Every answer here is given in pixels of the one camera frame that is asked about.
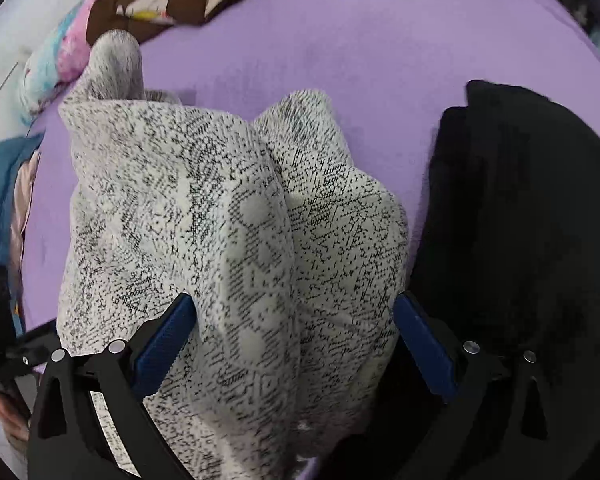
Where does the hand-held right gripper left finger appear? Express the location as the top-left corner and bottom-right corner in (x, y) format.
(27, 294), (197, 480)

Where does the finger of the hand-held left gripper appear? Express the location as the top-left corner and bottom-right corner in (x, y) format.
(15, 321), (61, 373)

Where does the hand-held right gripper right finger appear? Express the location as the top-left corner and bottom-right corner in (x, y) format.
(394, 292), (581, 480)

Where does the grey knit jacket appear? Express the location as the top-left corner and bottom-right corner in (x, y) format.
(57, 29), (411, 480)

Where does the person's left hand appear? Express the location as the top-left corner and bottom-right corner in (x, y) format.
(0, 387), (31, 453)

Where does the pink cloth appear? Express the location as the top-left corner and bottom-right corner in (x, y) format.
(7, 150), (43, 331)

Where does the black garment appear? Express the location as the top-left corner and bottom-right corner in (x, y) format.
(330, 79), (600, 480)

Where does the rolled floral quilt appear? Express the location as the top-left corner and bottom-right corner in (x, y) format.
(19, 0), (531, 126)

